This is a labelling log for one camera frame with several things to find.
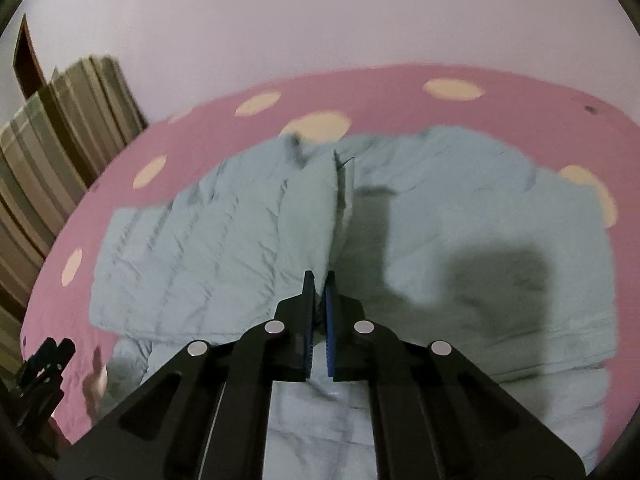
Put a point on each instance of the striped curtain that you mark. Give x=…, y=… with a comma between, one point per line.
x=45, y=160

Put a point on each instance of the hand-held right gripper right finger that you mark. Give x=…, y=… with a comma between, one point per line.
x=330, y=340

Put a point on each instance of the light blue down jacket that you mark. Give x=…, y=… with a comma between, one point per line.
x=210, y=255

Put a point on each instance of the brown wooden door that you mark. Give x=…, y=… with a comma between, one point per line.
x=27, y=67

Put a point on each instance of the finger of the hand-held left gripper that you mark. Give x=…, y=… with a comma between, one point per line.
x=47, y=357

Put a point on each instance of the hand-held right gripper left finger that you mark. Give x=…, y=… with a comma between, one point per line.
x=309, y=340

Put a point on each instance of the pink bed sheet cream dots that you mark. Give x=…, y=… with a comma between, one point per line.
x=490, y=110

